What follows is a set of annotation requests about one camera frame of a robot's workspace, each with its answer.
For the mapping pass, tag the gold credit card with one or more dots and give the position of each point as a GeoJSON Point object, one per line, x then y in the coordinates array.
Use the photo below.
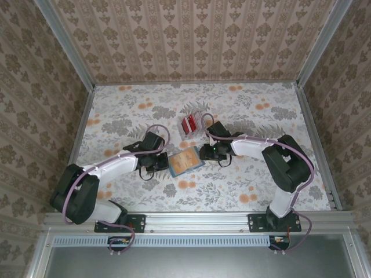
{"type": "Point", "coordinates": [191, 158]}
{"type": "Point", "coordinates": [177, 165]}

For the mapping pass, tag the blue card holder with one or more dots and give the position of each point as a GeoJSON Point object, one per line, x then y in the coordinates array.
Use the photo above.
{"type": "Point", "coordinates": [185, 162]}

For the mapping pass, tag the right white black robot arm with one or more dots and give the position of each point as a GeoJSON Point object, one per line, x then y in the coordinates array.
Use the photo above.
{"type": "Point", "coordinates": [249, 147]}

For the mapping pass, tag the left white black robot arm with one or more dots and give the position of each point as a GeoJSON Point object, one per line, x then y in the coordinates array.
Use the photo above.
{"type": "Point", "coordinates": [116, 166]}

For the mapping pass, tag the red credit card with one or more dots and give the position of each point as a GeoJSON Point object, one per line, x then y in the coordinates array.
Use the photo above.
{"type": "Point", "coordinates": [193, 121]}
{"type": "Point", "coordinates": [186, 127]}

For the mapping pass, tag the red clear plastic package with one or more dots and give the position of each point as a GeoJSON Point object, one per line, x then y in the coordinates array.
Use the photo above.
{"type": "Point", "coordinates": [200, 134]}

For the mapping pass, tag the grey metal sheet panel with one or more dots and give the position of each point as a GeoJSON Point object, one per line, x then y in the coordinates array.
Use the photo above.
{"type": "Point", "coordinates": [188, 263]}

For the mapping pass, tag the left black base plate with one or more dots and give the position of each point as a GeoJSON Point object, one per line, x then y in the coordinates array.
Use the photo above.
{"type": "Point", "coordinates": [139, 223]}

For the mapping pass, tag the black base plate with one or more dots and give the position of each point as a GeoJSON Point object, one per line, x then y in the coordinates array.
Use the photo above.
{"type": "Point", "coordinates": [256, 223]}
{"type": "Point", "coordinates": [139, 223]}

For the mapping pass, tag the aluminium front frame rail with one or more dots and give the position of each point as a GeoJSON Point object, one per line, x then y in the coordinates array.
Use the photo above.
{"type": "Point", "coordinates": [197, 221]}

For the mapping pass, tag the aluminium frame rail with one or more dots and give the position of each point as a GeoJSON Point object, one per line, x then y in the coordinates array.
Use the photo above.
{"type": "Point", "coordinates": [197, 221]}
{"type": "Point", "coordinates": [356, 255]}
{"type": "Point", "coordinates": [39, 255]}

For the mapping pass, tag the aluminium back rail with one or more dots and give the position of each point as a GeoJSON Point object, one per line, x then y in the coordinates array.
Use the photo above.
{"type": "Point", "coordinates": [197, 82]}

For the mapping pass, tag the aluminium side rail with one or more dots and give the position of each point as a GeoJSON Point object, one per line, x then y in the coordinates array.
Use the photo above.
{"type": "Point", "coordinates": [318, 144]}
{"type": "Point", "coordinates": [76, 144]}

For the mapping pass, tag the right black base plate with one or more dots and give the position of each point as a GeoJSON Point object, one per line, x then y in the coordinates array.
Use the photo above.
{"type": "Point", "coordinates": [256, 223]}

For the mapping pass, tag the aluminium corner post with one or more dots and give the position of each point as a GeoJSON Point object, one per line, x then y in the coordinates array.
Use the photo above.
{"type": "Point", "coordinates": [318, 43]}
{"type": "Point", "coordinates": [68, 43]}

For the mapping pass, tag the aluminium lower frame rail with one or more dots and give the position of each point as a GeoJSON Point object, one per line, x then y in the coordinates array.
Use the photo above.
{"type": "Point", "coordinates": [356, 255]}
{"type": "Point", "coordinates": [39, 255]}

